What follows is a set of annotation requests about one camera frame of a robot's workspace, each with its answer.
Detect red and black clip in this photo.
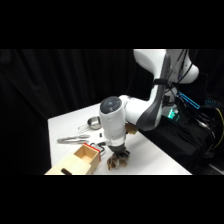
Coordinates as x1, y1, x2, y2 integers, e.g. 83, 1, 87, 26
83, 141, 108, 158

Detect black draped robot stand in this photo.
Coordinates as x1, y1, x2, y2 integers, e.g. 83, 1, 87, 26
138, 99, 224, 176

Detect black curtain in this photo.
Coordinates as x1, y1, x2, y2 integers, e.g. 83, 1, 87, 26
0, 49, 224, 176

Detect blue lit control box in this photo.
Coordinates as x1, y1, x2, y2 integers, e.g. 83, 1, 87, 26
176, 90, 202, 111

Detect wrist camera with tan mount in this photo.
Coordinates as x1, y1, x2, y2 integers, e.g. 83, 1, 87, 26
124, 122, 140, 136

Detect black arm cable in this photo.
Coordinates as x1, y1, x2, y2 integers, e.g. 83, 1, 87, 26
152, 49, 194, 101

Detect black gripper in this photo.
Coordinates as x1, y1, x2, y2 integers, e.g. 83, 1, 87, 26
107, 142, 131, 162

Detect open wooden box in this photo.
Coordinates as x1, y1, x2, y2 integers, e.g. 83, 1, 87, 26
44, 143, 102, 176

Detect striped tiger plush toy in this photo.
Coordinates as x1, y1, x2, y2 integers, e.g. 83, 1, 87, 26
106, 151, 130, 172

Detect yellow cable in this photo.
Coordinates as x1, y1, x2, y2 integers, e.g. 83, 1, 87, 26
212, 107, 224, 148

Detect steel measuring cup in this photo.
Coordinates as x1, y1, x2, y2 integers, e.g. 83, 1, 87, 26
77, 116, 103, 132

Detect silver metal tongs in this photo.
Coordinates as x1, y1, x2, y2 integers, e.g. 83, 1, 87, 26
56, 133, 91, 145

